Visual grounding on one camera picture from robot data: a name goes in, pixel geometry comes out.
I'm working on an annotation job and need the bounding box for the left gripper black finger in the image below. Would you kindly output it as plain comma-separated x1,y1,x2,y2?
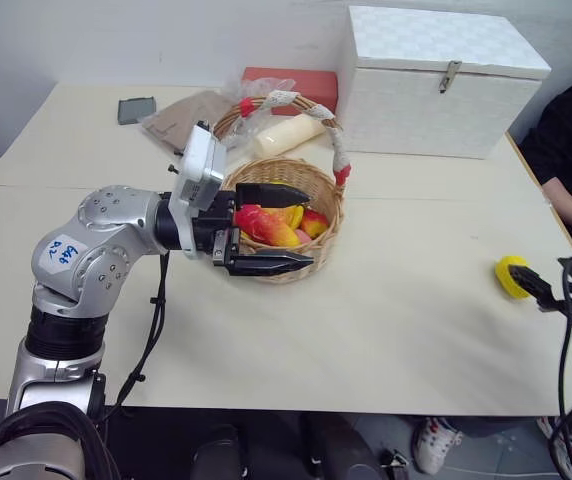
235,182,313,209
228,250,315,278

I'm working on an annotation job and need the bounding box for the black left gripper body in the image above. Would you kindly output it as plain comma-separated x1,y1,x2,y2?
193,190,243,272

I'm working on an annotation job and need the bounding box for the red yellow toy mango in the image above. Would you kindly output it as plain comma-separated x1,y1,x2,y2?
235,204,301,248

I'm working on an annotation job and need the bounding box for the yellow ridged toy fruit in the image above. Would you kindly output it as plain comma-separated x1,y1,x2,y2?
495,255,533,301

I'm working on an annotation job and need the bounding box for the red yellow toy peach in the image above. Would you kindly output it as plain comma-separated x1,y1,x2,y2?
298,209,330,240

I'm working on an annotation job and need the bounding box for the cream cylinder roll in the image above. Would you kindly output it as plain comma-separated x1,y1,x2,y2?
251,113,328,159

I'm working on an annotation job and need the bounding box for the clear plastic bag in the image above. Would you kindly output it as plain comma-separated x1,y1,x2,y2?
222,76,298,149

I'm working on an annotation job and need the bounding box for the red flat box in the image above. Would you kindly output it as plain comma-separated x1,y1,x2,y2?
240,66,340,115

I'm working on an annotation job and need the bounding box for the small grey tray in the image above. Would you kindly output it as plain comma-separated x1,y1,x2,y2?
116,95,158,127

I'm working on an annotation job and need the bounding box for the white woven box with latch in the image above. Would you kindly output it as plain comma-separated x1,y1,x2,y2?
337,4,553,161

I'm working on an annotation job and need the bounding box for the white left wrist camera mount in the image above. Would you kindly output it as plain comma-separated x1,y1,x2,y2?
168,119,230,260

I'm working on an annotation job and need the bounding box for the wicker basket with wrapped handle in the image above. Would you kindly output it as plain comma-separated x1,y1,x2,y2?
212,89,355,286

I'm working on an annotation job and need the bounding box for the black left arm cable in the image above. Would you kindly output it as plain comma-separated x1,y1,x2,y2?
108,252,172,419

